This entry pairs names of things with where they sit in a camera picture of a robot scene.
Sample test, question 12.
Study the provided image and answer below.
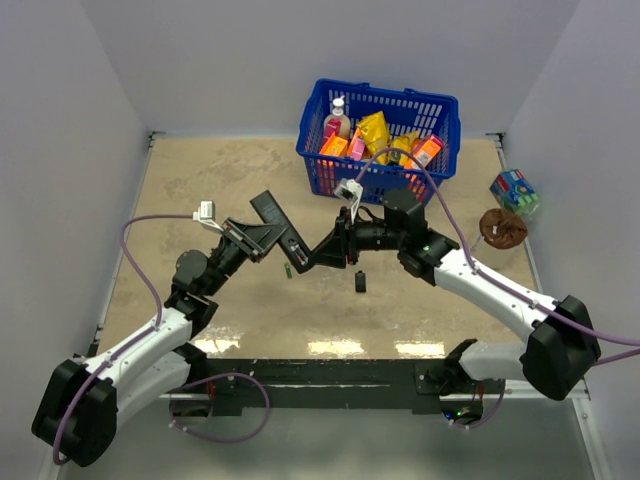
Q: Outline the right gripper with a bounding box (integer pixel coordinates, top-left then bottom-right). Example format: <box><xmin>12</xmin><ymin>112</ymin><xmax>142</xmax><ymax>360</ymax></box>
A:
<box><xmin>308</xmin><ymin>208</ymin><xmax>405</xmax><ymax>270</ymax></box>

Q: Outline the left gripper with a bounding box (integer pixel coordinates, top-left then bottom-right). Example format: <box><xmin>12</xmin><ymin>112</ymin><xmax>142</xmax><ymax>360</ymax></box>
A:
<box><xmin>204</xmin><ymin>217</ymin><xmax>289</xmax><ymax>297</ymax></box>

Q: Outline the dark battery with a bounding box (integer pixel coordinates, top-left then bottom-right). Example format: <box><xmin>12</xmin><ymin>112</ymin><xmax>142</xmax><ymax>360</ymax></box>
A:
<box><xmin>292</xmin><ymin>246</ymin><xmax>308</xmax><ymax>266</ymax></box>

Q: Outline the black remote control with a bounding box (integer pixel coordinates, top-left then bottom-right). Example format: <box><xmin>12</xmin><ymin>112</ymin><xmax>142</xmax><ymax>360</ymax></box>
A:
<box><xmin>250</xmin><ymin>190</ymin><xmax>311</xmax><ymax>274</ymax></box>

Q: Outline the black battery cover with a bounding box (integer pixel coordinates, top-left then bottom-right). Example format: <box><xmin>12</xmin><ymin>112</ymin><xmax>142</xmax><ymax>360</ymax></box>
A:
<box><xmin>354</xmin><ymin>270</ymin><xmax>367</xmax><ymax>293</ymax></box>

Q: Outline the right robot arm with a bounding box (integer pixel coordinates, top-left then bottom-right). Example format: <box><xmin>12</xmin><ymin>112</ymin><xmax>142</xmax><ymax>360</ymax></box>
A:
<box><xmin>303</xmin><ymin>180</ymin><xmax>601</xmax><ymax>401</ymax></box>

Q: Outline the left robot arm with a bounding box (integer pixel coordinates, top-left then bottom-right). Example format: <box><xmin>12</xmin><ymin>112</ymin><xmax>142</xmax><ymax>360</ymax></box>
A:
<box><xmin>31</xmin><ymin>213</ymin><xmax>286</xmax><ymax>467</ymax></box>

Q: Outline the orange pink box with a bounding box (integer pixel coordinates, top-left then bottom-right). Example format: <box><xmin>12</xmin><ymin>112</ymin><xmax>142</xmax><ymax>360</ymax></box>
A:
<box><xmin>319</xmin><ymin>134</ymin><xmax>349</xmax><ymax>157</ymax></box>

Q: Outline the white pump bottle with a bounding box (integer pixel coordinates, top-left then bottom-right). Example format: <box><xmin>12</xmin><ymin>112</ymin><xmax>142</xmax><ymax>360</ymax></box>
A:
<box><xmin>323</xmin><ymin>95</ymin><xmax>351</xmax><ymax>140</ymax></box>

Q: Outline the yellow snack bag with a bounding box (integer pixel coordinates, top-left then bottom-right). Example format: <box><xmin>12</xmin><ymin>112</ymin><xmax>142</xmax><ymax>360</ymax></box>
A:
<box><xmin>357</xmin><ymin>111</ymin><xmax>390</xmax><ymax>158</ymax></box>

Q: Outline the blue plastic basket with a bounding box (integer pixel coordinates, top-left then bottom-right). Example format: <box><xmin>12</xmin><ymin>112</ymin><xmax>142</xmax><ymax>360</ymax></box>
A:
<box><xmin>296</xmin><ymin>79</ymin><xmax>461</xmax><ymax>204</ymax></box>

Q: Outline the yellow green bag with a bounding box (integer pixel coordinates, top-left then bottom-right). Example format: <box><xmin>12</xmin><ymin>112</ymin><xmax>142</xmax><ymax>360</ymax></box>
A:
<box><xmin>388</xmin><ymin>130</ymin><xmax>420</xmax><ymax>167</ymax></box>

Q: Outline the orange carton box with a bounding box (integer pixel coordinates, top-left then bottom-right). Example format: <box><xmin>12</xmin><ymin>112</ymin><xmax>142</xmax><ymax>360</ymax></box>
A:
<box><xmin>404</xmin><ymin>135</ymin><xmax>444</xmax><ymax>170</ymax></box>

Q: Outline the brown lidded white cup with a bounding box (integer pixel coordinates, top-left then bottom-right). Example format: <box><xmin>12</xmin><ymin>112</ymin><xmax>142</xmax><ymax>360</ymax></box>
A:
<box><xmin>470</xmin><ymin>208</ymin><xmax>528</xmax><ymax>270</ymax></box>

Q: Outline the blue green sponge pack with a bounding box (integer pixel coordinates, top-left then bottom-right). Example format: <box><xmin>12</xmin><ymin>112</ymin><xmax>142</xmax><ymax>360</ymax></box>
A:
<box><xmin>489</xmin><ymin>169</ymin><xmax>539</xmax><ymax>217</ymax></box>

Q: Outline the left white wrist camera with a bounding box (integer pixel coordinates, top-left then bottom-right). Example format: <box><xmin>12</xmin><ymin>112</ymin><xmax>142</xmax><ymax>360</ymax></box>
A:
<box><xmin>192</xmin><ymin>200</ymin><xmax>222</xmax><ymax>234</ymax></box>

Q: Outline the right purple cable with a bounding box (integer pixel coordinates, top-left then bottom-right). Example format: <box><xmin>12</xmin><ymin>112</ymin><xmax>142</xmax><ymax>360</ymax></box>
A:
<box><xmin>354</xmin><ymin>148</ymin><xmax>640</xmax><ymax>366</ymax></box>

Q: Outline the purple cable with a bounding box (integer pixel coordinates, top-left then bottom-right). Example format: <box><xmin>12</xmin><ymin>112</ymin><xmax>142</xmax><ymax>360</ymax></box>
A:
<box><xmin>354</xmin><ymin>148</ymin><xmax>640</xmax><ymax>366</ymax></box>
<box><xmin>52</xmin><ymin>213</ymin><xmax>201</xmax><ymax>466</ymax></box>

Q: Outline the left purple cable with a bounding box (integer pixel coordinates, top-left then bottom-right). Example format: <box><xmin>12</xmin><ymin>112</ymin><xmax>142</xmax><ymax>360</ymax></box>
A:
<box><xmin>52</xmin><ymin>213</ymin><xmax>201</xmax><ymax>466</ymax></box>

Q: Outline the black base frame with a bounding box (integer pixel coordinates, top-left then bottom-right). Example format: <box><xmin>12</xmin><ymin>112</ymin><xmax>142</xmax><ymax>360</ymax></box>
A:
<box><xmin>171</xmin><ymin>358</ymin><xmax>500</xmax><ymax>420</ymax></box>

